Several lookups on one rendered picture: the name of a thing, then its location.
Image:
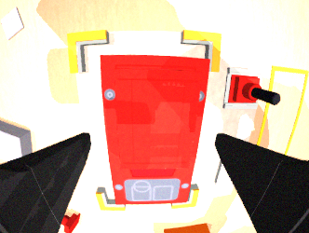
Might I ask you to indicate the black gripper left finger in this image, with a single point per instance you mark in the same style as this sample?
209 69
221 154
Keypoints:
35 190

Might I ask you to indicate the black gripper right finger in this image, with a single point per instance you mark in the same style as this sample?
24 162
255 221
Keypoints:
273 187

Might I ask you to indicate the yellow rectangular outline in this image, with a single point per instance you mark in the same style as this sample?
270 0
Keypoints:
295 71

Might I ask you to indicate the white rectangular block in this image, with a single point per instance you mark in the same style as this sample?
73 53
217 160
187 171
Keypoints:
15 142

